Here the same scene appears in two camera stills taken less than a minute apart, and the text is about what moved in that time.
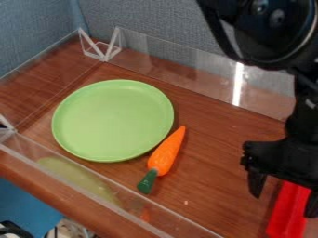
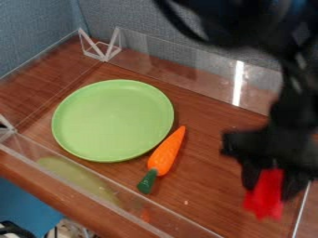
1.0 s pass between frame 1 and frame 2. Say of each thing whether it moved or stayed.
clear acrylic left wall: stayed
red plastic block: moved
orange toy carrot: stayed
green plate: stayed
